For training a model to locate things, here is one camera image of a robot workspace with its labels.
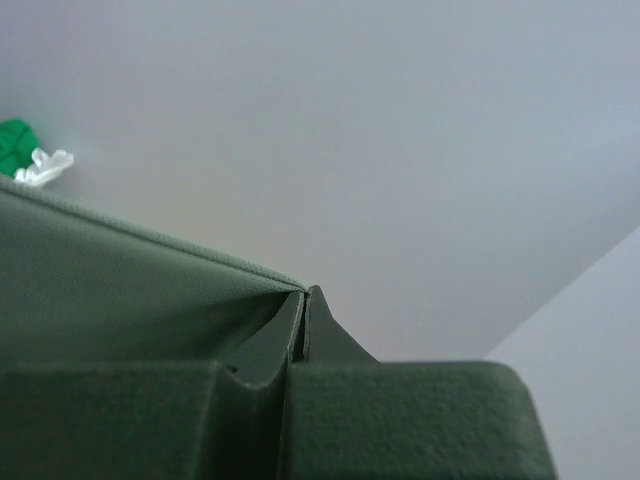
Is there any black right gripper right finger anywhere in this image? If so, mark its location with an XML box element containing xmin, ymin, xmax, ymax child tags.
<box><xmin>287</xmin><ymin>287</ymin><xmax>557</xmax><ymax>479</ymax></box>

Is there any green crumpled shirt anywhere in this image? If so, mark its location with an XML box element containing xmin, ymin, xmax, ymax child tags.
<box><xmin>0</xmin><ymin>119</ymin><xmax>40</xmax><ymax>178</ymax></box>

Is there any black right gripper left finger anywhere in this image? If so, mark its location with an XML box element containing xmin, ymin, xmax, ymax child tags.
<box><xmin>1</xmin><ymin>292</ymin><xmax>305</xmax><ymax>479</ymax></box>

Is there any white crumpled cloth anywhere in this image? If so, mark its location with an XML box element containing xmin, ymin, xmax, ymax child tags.
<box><xmin>13</xmin><ymin>148</ymin><xmax>74</xmax><ymax>188</ymax></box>

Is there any dark grey t shirt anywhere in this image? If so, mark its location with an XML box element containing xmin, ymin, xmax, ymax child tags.
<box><xmin>1</xmin><ymin>181</ymin><xmax>302</xmax><ymax>362</ymax></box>

